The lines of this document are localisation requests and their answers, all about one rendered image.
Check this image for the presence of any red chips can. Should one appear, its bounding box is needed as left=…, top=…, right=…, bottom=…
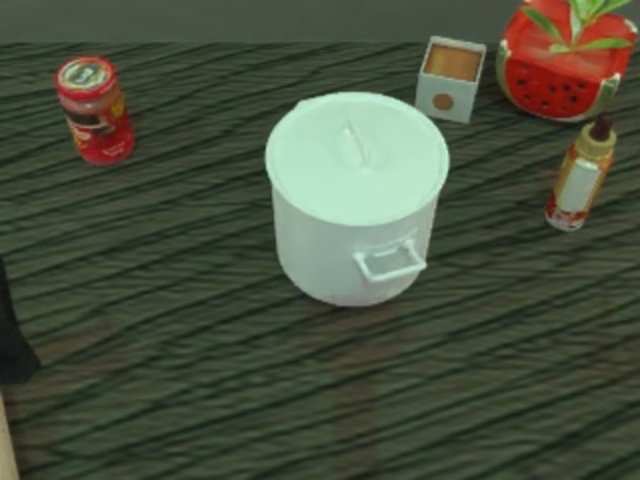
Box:
left=54, top=55, right=136, bottom=167

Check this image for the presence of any sauce bottle with brown cap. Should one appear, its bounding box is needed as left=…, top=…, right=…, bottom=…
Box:
left=544, top=112, right=617, bottom=233

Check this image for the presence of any white kitchen pot with lid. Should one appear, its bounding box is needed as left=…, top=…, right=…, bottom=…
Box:
left=264, top=91, right=449, bottom=308

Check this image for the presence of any white square box brown inside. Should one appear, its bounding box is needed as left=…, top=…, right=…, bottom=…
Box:
left=414, top=35, right=488, bottom=125

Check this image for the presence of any red watermelon planter with plant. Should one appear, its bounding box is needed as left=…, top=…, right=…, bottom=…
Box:
left=495, top=0, right=636, bottom=124

